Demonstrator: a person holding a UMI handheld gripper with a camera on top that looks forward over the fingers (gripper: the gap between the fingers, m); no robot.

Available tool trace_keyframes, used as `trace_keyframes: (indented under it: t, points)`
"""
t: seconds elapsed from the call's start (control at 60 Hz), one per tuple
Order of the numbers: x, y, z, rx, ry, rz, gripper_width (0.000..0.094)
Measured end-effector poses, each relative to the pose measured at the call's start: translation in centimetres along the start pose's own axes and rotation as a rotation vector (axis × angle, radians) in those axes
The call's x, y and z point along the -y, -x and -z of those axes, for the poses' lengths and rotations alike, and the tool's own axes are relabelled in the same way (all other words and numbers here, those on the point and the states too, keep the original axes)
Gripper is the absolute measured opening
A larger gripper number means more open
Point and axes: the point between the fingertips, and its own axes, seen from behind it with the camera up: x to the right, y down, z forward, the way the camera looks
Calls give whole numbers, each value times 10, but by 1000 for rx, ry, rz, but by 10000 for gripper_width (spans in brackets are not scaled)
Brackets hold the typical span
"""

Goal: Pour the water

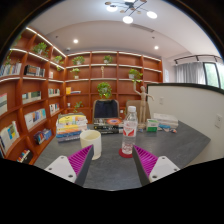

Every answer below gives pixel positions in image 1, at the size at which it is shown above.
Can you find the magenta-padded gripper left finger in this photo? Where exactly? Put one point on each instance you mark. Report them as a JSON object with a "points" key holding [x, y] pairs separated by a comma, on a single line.
{"points": [[66, 168]]}

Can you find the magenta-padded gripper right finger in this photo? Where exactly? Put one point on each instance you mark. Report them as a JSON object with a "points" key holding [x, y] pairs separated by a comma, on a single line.
{"points": [[158, 168]]}

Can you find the clear plastic water bottle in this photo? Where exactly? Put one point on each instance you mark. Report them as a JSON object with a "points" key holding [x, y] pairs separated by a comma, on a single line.
{"points": [[129, 131]]}

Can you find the cream ceramic cup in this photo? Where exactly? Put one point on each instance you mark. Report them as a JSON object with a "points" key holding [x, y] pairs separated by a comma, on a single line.
{"points": [[90, 143]]}

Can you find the flat round red coaster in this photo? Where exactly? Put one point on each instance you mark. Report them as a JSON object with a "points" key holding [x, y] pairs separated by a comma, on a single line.
{"points": [[124, 155]]}

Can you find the stack of colourful books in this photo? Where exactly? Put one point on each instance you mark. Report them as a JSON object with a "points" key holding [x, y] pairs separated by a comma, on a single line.
{"points": [[71, 126]]}

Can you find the small green white box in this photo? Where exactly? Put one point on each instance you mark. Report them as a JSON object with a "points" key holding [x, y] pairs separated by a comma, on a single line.
{"points": [[152, 125]]}

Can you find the stack of white boxes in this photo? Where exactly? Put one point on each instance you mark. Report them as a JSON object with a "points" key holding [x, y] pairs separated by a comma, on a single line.
{"points": [[166, 120]]}

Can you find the stack of dark books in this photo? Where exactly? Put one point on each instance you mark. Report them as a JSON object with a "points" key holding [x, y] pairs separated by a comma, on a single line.
{"points": [[108, 126]]}

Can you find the wooden artist mannequin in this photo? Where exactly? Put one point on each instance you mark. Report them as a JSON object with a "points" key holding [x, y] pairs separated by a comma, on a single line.
{"points": [[143, 100]]}

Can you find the dark office chair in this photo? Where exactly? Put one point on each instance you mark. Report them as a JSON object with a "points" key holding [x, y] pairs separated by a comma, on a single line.
{"points": [[106, 108]]}

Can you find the wooden shelf unit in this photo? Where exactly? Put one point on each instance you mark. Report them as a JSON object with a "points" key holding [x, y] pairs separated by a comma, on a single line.
{"points": [[80, 86]]}

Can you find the grey curtain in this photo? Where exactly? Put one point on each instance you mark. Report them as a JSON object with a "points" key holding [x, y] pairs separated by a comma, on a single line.
{"points": [[190, 73]]}

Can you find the window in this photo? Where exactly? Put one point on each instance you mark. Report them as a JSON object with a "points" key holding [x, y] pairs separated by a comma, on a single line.
{"points": [[212, 75]]}

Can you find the recessed ceiling spotlight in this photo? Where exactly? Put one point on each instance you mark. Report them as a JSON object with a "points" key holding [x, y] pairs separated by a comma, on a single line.
{"points": [[156, 47], [75, 41]]}

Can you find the ceiling air vent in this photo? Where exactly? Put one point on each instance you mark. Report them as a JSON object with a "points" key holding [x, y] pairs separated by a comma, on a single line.
{"points": [[142, 27]]}

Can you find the branched ceiling lamp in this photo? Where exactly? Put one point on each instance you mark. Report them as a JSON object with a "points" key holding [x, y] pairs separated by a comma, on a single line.
{"points": [[128, 10]]}

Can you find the black curtain track rail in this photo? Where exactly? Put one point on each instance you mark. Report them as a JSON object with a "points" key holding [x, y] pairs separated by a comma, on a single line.
{"points": [[196, 57]]}

